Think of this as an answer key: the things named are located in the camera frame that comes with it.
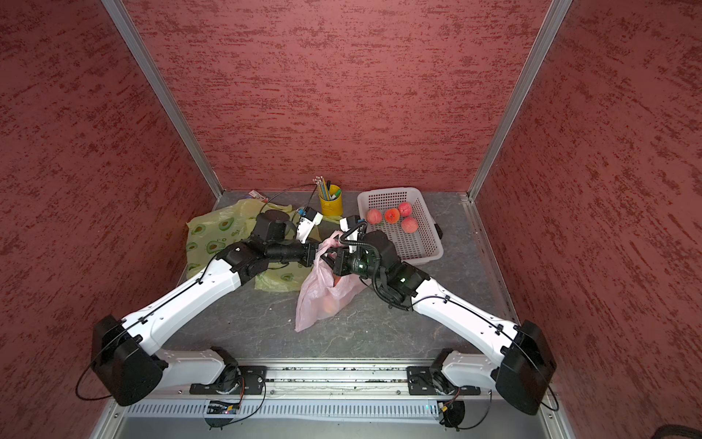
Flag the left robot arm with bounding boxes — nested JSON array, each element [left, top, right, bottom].
[[89, 208, 323, 406]]

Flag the green avocado print bag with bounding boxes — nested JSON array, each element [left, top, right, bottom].
[[186, 199, 312, 293]]

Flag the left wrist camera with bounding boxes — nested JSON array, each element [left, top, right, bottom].
[[296, 207, 324, 244]]

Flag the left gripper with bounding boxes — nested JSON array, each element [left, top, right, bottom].
[[267, 235, 332, 268]]

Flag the yellow pencil cup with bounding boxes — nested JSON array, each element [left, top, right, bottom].
[[319, 184, 344, 217]]

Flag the pink plastic bag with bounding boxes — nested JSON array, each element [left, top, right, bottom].
[[294, 230, 367, 332]]

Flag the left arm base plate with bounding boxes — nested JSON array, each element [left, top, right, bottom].
[[189, 365, 268, 397]]

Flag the white plastic basket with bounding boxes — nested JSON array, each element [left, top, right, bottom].
[[356, 187, 444, 267]]

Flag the peach front orange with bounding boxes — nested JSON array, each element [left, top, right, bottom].
[[322, 296, 339, 316]]

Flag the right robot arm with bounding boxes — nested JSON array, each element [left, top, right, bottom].
[[322, 230, 557, 415]]

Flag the pencils in cup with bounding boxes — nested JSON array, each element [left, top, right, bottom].
[[313, 176, 342, 201]]

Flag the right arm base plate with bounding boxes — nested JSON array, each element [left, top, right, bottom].
[[406, 366, 482, 396]]

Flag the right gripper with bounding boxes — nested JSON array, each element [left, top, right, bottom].
[[319, 244, 387, 281]]

